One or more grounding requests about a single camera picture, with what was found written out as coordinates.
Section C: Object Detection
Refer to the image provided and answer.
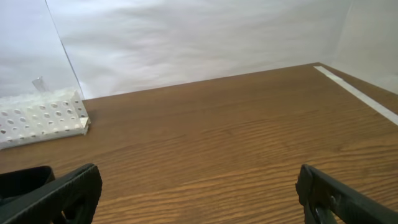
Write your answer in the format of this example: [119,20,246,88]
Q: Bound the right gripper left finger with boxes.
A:
[0,163,103,224]

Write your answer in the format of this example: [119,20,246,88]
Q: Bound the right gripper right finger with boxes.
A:
[295,164,398,224]

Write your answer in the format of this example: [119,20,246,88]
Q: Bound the white test tube rack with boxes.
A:
[0,89,91,151]

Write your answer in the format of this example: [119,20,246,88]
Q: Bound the clear test tube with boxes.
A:
[31,76,49,93]

